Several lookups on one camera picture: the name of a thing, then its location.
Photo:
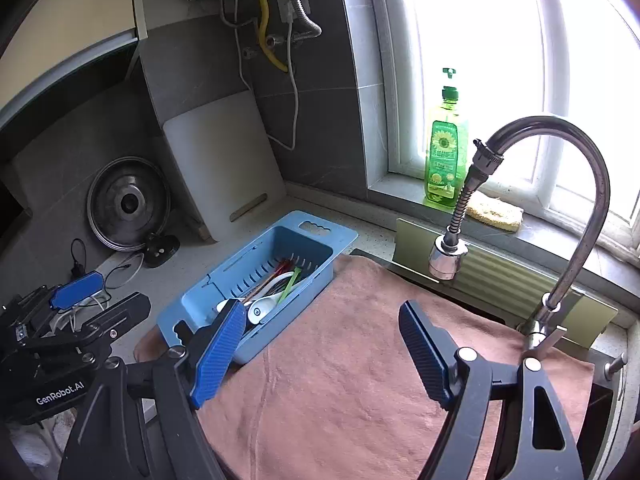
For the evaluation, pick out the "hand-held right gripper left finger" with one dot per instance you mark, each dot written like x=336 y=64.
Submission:
x=215 y=360

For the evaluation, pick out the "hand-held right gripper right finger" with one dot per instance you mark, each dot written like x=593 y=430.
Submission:
x=420 y=350

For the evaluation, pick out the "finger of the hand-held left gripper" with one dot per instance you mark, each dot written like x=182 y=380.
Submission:
x=125 y=307
x=77 y=290

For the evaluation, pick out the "green plastic utensil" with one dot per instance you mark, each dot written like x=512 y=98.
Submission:
x=290 y=285

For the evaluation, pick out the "blue plastic drain basket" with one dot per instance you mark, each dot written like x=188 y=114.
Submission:
x=310 y=240

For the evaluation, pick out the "white crumpled cloth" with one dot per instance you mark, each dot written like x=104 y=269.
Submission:
x=35 y=445

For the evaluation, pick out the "small black device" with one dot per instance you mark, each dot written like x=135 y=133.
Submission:
x=161 y=250

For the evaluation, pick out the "pink towel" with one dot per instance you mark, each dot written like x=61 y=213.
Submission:
x=340 y=400

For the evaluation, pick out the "steel pot lid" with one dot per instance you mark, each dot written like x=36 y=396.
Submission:
x=127 y=202

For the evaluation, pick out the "green ribbed splash guard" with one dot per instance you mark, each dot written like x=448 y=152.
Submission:
x=500 y=275

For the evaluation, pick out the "yellow sponge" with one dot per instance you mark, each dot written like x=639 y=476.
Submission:
x=495 y=212

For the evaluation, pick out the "white cutting board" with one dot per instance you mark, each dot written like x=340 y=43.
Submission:
x=220 y=160

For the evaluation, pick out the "green dish soap bottle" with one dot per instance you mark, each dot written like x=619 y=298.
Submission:
x=445 y=160

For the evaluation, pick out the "chrome kitchen faucet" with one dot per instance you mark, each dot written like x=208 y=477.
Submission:
x=597 y=185

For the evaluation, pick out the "white framed window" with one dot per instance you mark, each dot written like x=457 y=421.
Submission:
x=500 y=60

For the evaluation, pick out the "wall power socket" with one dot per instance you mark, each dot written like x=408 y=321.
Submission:
x=290 y=7

